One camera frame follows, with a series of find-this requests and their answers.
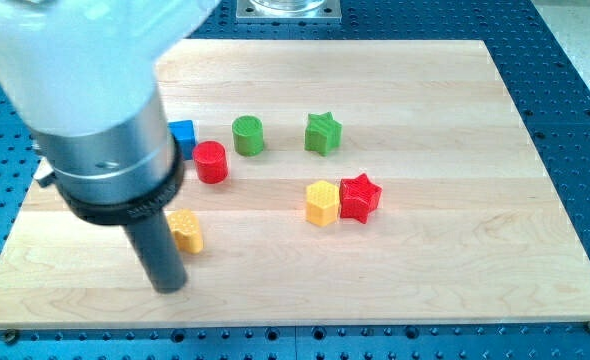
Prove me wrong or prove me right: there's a blue cube block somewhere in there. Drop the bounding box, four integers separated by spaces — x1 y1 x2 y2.
168 120 197 160

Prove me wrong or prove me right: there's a yellow heart block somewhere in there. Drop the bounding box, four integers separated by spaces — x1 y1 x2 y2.
167 209 204 254

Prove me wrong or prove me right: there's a yellow hexagon block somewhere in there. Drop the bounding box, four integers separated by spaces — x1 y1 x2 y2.
305 181 340 227

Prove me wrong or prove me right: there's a metal base plate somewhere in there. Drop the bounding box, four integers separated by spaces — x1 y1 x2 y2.
236 0 342 22

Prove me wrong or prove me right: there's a green cylinder block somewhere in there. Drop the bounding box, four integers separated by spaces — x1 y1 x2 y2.
232 115 264 156

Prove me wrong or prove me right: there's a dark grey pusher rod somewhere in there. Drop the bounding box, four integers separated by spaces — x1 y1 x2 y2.
123 212 187 294

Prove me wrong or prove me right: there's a wooden board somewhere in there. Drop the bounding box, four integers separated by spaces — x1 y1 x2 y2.
0 40 590 330

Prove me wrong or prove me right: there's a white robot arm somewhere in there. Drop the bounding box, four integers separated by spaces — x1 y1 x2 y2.
0 0 217 293

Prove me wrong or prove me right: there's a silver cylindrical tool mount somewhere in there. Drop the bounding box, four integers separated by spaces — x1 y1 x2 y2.
30 86 185 225

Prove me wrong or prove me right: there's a green star block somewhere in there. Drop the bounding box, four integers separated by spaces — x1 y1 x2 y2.
304 112 342 156

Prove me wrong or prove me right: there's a red cylinder block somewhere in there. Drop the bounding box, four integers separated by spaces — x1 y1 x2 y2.
192 141 228 184

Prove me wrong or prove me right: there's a red star block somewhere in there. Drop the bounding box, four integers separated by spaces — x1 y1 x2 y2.
339 173 382 224

